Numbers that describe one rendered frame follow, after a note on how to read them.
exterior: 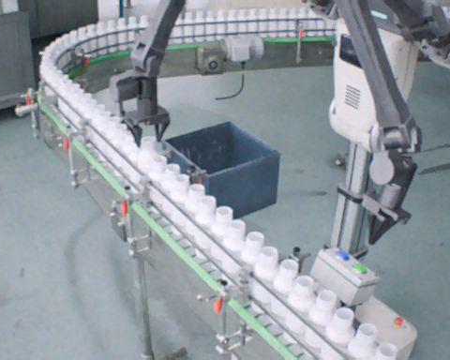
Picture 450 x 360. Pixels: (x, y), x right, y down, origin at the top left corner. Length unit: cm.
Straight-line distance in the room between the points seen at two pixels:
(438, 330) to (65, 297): 185
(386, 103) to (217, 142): 120
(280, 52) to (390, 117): 207
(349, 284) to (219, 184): 80
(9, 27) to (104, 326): 262
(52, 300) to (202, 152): 113
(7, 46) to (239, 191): 291
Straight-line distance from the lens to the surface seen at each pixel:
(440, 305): 298
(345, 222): 195
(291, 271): 118
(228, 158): 233
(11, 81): 462
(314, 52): 329
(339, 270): 128
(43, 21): 662
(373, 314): 244
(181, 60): 303
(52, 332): 270
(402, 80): 168
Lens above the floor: 192
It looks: 32 degrees down
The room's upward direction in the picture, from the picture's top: 1 degrees clockwise
